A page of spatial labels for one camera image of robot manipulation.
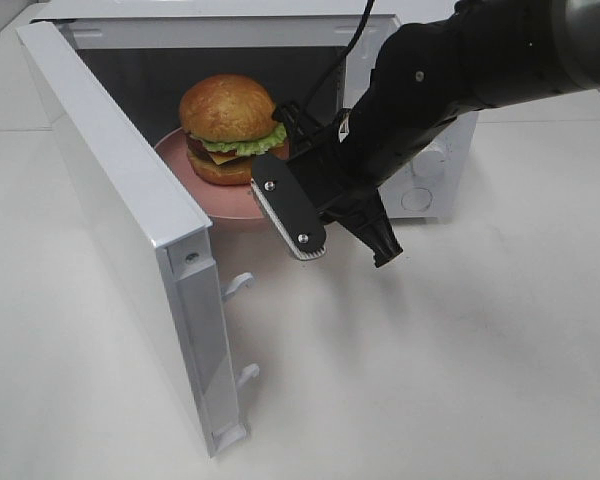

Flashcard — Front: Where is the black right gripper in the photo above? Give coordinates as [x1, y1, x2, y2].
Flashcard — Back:
[251, 101, 403, 268]

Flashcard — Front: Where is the round door release button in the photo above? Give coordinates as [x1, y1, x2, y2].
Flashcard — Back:
[401, 187, 433, 212]

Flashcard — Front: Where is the pink plate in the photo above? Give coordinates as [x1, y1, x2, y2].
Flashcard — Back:
[154, 128, 264, 222]

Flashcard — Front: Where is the burger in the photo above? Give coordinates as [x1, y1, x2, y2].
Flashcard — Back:
[178, 74, 289, 186]

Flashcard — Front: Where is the white microwave door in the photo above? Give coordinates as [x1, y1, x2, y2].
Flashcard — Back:
[17, 21, 259, 455]

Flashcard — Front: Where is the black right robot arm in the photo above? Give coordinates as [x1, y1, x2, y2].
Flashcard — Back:
[251, 1, 600, 266]

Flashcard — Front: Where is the white lower dial knob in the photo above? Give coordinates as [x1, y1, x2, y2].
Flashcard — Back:
[411, 141, 449, 178]

